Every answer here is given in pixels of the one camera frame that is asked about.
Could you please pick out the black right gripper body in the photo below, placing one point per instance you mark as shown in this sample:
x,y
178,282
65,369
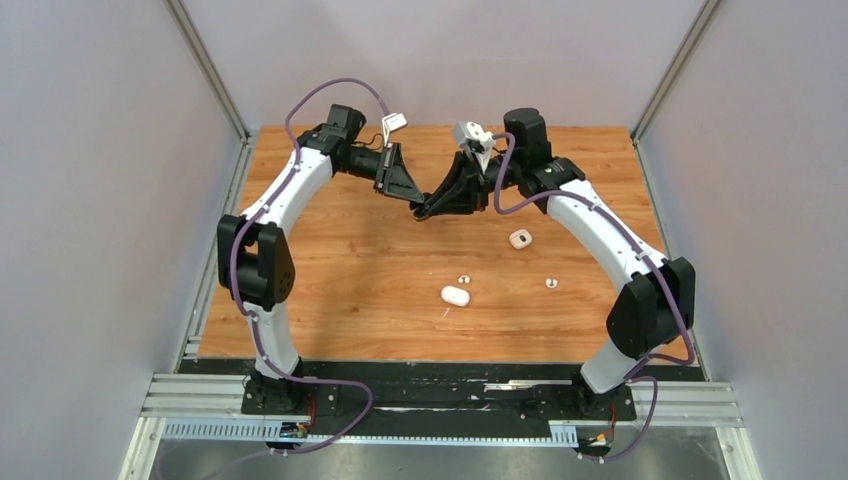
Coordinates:
x,y
476,183

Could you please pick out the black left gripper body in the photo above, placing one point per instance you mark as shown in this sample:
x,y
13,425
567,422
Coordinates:
x,y
387,161

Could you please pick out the black glossy charging case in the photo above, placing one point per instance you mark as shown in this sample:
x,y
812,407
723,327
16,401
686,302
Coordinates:
x,y
419,212

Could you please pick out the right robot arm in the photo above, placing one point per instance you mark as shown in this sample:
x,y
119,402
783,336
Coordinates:
x,y
515,169

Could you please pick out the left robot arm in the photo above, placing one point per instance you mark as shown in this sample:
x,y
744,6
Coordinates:
x,y
255,263

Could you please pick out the white oval charging case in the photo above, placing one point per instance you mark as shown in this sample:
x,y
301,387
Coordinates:
x,y
455,296

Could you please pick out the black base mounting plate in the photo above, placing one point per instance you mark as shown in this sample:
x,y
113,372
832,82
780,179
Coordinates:
x,y
428,399

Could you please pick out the aluminium frame rail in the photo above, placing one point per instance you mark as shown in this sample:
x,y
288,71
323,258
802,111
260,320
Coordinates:
x,y
203,407

